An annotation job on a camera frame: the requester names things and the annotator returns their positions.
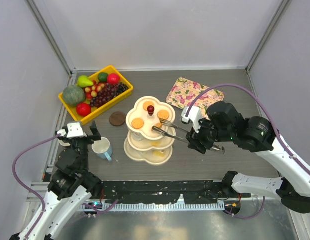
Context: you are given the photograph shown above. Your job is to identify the red yellow cherries cluster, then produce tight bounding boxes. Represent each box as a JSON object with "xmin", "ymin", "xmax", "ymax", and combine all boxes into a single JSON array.
[{"xmin": 83, "ymin": 83, "xmax": 105, "ymax": 101}]

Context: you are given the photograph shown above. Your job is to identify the red apple front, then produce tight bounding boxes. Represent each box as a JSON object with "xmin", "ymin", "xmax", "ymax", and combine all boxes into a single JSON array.
[{"xmin": 76, "ymin": 103, "xmax": 91, "ymax": 117}]

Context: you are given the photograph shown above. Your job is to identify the yellow dome cake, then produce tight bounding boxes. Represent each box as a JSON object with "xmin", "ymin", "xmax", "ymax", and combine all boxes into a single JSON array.
[{"xmin": 151, "ymin": 141, "xmax": 161, "ymax": 147}]

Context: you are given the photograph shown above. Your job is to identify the yellow swiss roll cake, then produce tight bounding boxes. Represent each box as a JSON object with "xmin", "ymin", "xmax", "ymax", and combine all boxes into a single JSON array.
[{"xmin": 152, "ymin": 150, "xmax": 165, "ymax": 158}]

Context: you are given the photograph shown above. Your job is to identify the cream three-tier cake stand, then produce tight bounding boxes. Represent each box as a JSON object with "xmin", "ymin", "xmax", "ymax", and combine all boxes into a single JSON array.
[{"xmin": 123, "ymin": 96, "xmax": 176, "ymax": 166}]

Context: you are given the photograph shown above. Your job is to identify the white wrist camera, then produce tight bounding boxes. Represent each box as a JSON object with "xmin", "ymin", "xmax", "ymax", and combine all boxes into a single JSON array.
[
  {"xmin": 56, "ymin": 121, "xmax": 87, "ymax": 139},
  {"xmin": 181, "ymin": 106, "xmax": 203, "ymax": 134}
]

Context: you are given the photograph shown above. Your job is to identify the blue white mug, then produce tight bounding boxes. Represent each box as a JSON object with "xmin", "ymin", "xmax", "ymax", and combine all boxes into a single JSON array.
[{"xmin": 91, "ymin": 137, "xmax": 113, "ymax": 162}]

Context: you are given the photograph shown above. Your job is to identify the brown round coaster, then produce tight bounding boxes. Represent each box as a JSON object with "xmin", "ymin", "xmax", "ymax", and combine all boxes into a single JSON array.
[{"xmin": 109, "ymin": 111, "xmax": 126, "ymax": 127}]

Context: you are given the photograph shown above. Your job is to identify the yellow plastic fruit bin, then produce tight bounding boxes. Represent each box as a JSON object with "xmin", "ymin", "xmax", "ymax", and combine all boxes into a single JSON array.
[{"xmin": 58, "ymin": 65, "xmax": 134, "ymax": 125}]

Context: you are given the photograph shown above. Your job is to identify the orange biscuit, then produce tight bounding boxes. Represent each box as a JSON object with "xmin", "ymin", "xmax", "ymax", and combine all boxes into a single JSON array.
[
  {"xmin": 131, "ymin": 118, "xmax": 144, "ymax": 130},
  {"xmin": 154, "ymin": 122, "xmax": 162, "ymax": 128},
  {"xmin": 157, "ymin": 110, "xmax": 170, "ymax": 120},
  {"xmin": 143, "ymin": 101, "xmax": 154, "ymax": 111}
]

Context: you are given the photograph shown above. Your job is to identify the metal serving tongs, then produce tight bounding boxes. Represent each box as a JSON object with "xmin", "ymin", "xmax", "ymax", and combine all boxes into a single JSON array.
[{"xmin": 151, "ymin": 118, "xmax": 226, "ymax": 155}]

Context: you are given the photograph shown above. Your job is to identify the purple grape bunch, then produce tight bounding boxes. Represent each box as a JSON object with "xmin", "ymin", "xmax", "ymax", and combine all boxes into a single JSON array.
[{"xmin": 89, "ymin": 82, "xmax": 128, "ymax": 108}]

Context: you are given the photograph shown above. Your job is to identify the red apple back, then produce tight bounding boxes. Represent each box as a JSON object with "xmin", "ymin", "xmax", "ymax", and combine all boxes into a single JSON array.
[{"xmin": 107, "ymin": 73, "xmax": 120, "ymax": 85}]

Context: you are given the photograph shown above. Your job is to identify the floral serving tray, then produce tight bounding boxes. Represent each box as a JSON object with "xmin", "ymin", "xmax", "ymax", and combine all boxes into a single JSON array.
[{"xmin": 166, "ymin": 77, "xmax": 224, "ymax": 119}]

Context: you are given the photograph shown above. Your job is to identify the green melon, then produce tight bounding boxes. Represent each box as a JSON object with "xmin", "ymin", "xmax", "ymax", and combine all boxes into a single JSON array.
[{"xmin": 62, "ymin": 85, "xmax": 86, "ymax": 106}]

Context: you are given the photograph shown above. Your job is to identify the white cable duct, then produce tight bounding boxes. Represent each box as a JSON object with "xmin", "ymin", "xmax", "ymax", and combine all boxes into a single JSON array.
[{"xmin": 76, "ymin": 201, "xmax": 225, "ymax": 212}]

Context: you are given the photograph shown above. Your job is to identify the green lime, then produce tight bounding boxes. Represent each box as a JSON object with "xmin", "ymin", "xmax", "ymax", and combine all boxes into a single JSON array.
[{"xmin": 97, "ymin": 72, "xmax": 108, "ymax": 83}]

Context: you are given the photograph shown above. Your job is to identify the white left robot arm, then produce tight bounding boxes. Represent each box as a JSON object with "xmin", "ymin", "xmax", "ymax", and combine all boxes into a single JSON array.
[{"xmin": 10, "ymin": 121, "xmax": 102, "ymax": 240}]

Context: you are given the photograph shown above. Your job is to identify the red apple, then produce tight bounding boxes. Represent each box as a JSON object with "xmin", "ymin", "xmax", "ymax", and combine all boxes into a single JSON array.
[
  {"xmin": 76, "ymin": 103, "xmax": 91, "ymax": 117},
  {"xmin": 107, "ymin": 73, "xmax": 120, "ymax": 85}
]

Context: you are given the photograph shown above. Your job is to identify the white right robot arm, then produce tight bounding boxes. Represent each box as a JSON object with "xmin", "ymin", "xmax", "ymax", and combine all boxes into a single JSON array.
[{"xmin": 181, "ymin": 101, "xmax": 310, "ymax": 214}]

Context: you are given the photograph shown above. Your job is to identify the green pear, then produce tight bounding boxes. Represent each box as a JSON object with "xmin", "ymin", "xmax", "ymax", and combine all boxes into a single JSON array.
[{"xmin": 77, "ymin": 75, "xmax": 94, "ymax": 88}]

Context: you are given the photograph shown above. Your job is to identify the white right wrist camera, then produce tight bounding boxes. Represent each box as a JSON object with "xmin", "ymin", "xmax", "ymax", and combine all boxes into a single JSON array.
[{"xmin": 181, "ymin": 106, "xmax": 203, "ymax": 134}]

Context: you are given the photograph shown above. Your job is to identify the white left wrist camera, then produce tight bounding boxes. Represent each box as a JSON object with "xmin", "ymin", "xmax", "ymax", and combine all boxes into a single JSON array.
[{"xmin": 56, "ymin": 121, "xmax": 87, "ymax": 139}]

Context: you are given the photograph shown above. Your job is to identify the grey white cream cake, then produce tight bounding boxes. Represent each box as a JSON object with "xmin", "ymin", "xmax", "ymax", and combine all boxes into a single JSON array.
[{"xmin": 132, "ymin": 133, "xmax": 143, "ymax": 142}]

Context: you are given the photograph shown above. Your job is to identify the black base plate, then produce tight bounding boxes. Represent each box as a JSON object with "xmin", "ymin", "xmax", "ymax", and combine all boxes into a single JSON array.
[{"xmin": 100, "ymin": 180, "xmax": 239, "ymax": 205}]

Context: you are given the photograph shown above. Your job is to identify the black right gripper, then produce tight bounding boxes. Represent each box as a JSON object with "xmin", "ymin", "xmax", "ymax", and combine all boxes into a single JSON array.
[{"xmin": 186, "ymin": 116, "xmax": 234, "ymax": 154}]

